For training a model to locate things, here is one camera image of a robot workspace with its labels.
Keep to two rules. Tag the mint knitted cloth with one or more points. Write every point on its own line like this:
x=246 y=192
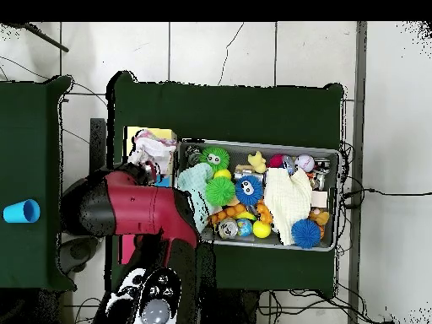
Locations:
x=194 y=182

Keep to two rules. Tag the white paper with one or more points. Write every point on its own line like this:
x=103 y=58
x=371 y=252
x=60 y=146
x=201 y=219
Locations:
x=157 y=152

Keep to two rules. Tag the cream knitted cloth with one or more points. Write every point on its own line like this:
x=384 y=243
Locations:
x=287 y=202

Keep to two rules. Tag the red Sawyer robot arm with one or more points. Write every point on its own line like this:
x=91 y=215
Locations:
x=145 y=209

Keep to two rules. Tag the shallow grey mesh bin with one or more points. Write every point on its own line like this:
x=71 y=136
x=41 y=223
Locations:
x=238 y=153

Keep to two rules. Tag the wooden box with three holes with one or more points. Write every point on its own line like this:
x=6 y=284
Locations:
x=165 y=132

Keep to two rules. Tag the yellow ball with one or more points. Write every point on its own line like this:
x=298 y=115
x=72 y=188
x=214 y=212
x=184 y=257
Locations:
x=223 y=174

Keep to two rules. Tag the green spiky googly-eyed ball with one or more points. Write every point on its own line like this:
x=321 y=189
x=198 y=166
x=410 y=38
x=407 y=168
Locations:
x=215 y=158

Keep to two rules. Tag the blue spiky googly-eyed ball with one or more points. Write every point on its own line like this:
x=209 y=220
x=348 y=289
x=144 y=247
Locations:
x=249 y=190
x=306 y=233

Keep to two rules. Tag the yellow foam toy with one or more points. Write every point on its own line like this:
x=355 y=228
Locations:
x=257 y=162

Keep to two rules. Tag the crushed silver can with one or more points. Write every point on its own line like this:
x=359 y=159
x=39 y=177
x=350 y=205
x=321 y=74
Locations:
x=228 y=228

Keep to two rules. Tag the globe print ball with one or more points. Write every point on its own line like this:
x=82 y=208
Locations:
x=244 y=227

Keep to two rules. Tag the dark green table cloth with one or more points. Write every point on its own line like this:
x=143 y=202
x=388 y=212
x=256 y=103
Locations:
x=30 y=135
x=236 y=111

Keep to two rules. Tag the white baseball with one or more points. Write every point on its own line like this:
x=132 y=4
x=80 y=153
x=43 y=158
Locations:
x=304 y=163

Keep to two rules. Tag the black upright panel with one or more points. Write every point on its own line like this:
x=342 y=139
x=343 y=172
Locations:
x=98 y=141

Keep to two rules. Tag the grey stand foot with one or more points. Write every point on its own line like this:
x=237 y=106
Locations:
x=79 y=253

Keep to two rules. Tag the blue round object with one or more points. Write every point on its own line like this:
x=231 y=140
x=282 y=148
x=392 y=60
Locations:
x=17 y=212

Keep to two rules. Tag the dark rod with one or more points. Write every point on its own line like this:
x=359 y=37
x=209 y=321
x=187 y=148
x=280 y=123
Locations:
x=44 y=37

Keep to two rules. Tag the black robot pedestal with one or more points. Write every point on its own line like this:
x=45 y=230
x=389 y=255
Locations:
x=243 y=310

